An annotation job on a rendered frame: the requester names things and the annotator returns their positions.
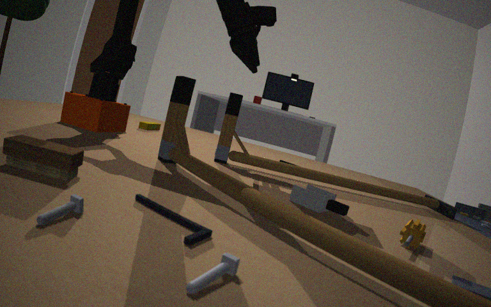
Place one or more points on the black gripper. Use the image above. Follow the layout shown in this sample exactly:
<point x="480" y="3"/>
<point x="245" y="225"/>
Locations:
<point x="243" y="32"/>

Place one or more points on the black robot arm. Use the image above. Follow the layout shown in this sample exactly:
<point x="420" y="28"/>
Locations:
<point x="119" y="53"/>

